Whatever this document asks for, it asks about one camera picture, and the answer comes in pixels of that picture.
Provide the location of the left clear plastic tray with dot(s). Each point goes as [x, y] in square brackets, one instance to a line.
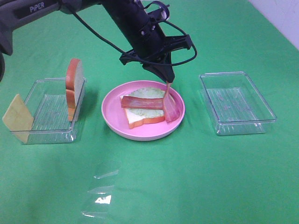
[46, 101]

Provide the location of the pink round plate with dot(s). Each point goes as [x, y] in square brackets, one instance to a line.
[115, 116]

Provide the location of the yellow cheese slice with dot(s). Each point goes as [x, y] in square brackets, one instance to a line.
[18, 118]

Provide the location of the clear plastic film sheet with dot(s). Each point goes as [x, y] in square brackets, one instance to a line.
[99, 194]

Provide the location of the right clear plastic tray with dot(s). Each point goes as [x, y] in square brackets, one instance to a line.
[234, 104]

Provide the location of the clear plastic tray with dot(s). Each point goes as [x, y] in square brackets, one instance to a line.
[234, 104]
[46, 101]

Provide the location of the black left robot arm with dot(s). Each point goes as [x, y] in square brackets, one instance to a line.
[17, 13]

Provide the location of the green tablecloth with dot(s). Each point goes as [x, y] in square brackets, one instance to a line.
[192, 176]

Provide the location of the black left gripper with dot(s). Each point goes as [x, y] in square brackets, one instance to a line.
[150, 46]

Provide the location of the toast bread slice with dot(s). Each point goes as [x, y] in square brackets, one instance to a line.
[140, 122]
[73, 85]

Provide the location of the green lettuce leaf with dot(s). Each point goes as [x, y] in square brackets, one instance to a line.
[145, 92]

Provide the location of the bacon strip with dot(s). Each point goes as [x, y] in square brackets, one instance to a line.
[142, 103]
[171, 112]

